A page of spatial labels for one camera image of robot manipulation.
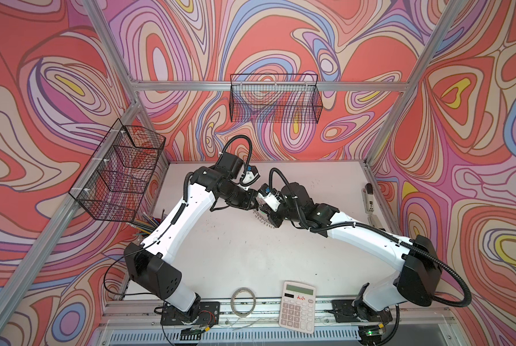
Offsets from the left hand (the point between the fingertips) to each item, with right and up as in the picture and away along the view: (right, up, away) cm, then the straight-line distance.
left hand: (261, 206), depth 73 cm
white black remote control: (+51, +3, +29) cm, 59 cm away
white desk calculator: (+13, -35, 0) cm, 37 cm away
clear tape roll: (-10, -36, +2) cm, 37 cm away
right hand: (+1, -3, +5) cm, 6 cm away
